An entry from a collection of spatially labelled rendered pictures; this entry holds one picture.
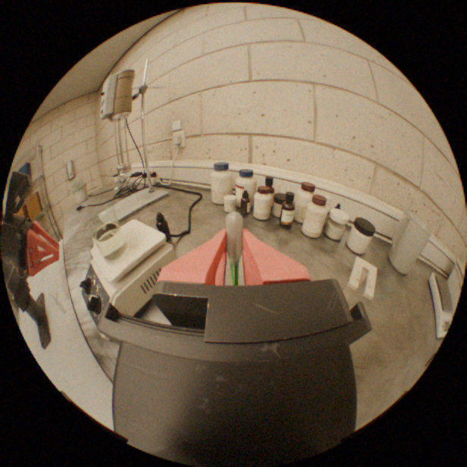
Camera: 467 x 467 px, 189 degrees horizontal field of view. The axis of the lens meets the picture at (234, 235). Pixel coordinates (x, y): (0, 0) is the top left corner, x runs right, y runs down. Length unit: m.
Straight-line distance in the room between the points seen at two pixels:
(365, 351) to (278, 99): 0.66
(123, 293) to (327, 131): 0.61
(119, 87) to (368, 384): 0.98
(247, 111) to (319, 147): 0.27
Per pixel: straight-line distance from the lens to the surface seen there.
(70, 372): 0.39
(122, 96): 0.68
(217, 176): 0.49
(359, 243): 0.42
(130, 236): 0.29
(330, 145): 0.54
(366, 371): 0.30
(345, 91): 0.59
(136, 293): 0.25
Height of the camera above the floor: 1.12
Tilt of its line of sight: 36 degrees down
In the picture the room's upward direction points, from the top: straight up
